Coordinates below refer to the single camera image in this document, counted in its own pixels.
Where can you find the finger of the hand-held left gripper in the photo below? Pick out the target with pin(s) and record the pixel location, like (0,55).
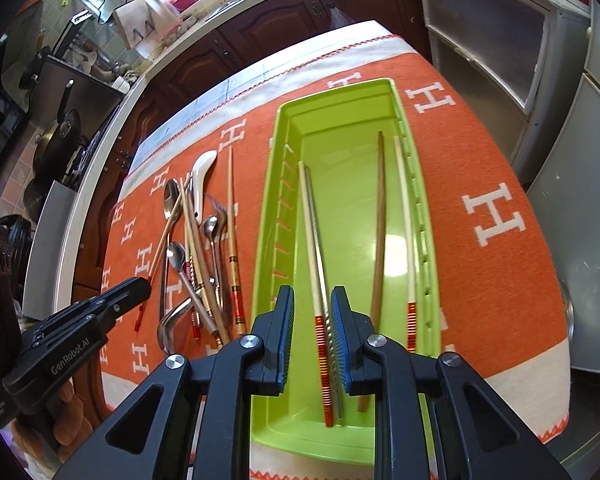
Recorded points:
(127,292)

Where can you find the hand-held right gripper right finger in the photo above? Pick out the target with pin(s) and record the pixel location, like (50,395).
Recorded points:
(339,345)

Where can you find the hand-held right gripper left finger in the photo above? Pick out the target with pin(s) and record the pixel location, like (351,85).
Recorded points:
(286,340)

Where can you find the white red-striped chopstick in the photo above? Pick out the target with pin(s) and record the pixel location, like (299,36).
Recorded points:
(405,235)
(195,325)
(160,255)
(313,280)

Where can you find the tan banded wooden chopstick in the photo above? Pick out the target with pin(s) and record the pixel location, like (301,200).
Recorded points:
(232,240)
(203,260)

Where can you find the metal chopstick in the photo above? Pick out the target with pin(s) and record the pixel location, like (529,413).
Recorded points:
(317,240)

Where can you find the green plastic utensil tray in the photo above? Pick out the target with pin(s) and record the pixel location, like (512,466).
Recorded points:
(350,200)

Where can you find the person's left hand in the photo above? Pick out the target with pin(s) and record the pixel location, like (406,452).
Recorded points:
(72,422)

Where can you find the small metal spoon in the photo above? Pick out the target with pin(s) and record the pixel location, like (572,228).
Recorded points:
(177,255)
(210,226)

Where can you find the large metal spoon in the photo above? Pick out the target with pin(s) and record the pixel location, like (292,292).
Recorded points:
(171,199)

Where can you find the plain brown wooden chopstick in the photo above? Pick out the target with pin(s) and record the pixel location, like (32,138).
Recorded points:
(378,240)

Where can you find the metal fork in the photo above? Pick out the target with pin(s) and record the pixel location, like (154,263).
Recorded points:
(221,208)

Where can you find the white ceramic spoon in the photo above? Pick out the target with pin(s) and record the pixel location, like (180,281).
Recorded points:
(202,180)

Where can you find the black frying pan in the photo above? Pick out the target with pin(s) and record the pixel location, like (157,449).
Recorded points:
(60,132)

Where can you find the orange printed blanket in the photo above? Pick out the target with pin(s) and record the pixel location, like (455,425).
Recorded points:
(480,135)

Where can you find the pale cutting board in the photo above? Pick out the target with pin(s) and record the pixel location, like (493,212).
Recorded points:
(132,22)

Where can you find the grey refrigerator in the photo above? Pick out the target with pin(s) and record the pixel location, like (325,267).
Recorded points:
(580,210)

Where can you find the white cabinet with frosted doors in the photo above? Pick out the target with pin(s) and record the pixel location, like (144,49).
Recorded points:
(480,60)

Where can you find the hanging plastic bag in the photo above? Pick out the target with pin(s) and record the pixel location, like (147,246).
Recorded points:
(337,17)

